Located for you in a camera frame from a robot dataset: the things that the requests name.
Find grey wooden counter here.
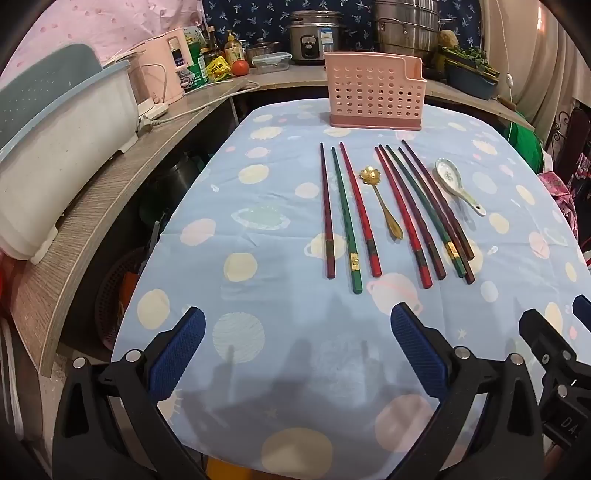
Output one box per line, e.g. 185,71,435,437
9,65,536,377

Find large steel steamer pot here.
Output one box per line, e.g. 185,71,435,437
372,0,456,59

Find light blue dish drainer box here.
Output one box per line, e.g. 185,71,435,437
0,44,141,265

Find pink dotted hanging sheet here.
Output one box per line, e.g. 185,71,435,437
9,0,205,80

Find dark steel pot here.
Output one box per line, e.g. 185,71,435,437
156,151,205,219

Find red plastic basket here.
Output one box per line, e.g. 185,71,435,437
94,246,149,352

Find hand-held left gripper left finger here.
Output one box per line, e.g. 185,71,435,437
52,305,218,480

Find clear container with green lid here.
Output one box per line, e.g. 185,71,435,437
252,52,293,75

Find red chopstick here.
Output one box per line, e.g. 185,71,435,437
339,141,383,278
374,146,434,289

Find green leafy vegetables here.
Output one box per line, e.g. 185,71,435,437
438,45,500,77

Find green plastic bag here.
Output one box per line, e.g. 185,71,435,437
507,117,544,172

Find yellow snack packet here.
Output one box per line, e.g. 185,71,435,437
205,57,232,84

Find steel rice cooker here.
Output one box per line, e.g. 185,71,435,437
286,11,345,66

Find white power cable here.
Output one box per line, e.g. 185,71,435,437
156,80,260,126

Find green chopstick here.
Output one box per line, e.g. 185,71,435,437
385,144,467,278
331,147,363,295

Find yellow dish soap bottle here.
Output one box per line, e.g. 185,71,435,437
224,30,245,64

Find navy palm-print cloth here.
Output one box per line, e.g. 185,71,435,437
202,0,484,52

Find blue planet-print tablecloth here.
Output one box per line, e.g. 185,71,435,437
111,102,591,475

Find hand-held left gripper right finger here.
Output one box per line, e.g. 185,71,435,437
390,302,543,480

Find gold flower-shaped spoon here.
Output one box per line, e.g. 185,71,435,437
359,165,404,241

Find blue plastic basin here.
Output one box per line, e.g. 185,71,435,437
445,62,500,101

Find pink perforated utensil basket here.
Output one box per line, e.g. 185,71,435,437
323,52,428,132

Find small steel pot with lid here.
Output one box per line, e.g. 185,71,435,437
245,41,280,65

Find pink pineapple-print cloth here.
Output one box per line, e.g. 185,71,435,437
537,170,579,241

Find dark metal scrollwork frame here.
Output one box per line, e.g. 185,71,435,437
544,98,591,188

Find beige curtain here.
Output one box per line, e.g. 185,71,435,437
478,0,591,155

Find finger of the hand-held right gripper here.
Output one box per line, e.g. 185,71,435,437
571,294,591,325
518,309,591,395

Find pink electric kettle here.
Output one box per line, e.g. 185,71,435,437
129,27,192,105

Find white cord with inline switch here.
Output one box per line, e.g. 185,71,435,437
501,71,517,141

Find white floral ceramic spoon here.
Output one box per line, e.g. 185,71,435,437
435,158,488,217

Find white power strip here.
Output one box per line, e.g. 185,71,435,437
137,99,170,136

